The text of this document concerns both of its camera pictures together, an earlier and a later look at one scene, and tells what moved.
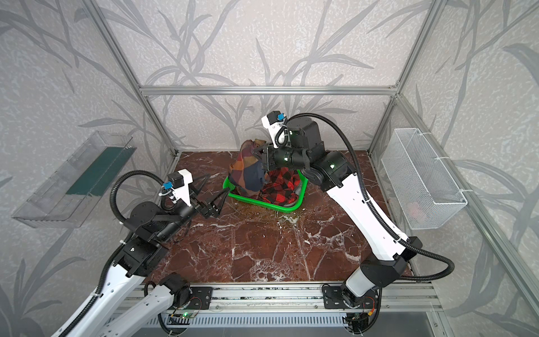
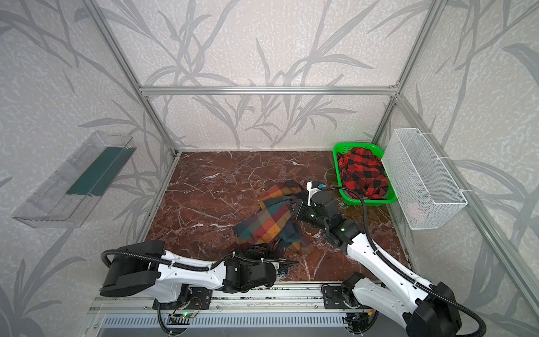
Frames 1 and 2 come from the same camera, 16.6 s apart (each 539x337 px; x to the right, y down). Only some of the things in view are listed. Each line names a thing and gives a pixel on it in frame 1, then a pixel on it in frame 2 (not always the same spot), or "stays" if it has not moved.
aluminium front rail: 308,297 stays
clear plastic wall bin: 60,201 stays
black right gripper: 269,156 → 300,210
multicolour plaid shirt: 248,172 → 276,223
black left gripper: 200,203 → 271,267
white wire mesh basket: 424,192 stays
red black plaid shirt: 279,186 → 363,173
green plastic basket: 284,208 → 349,198
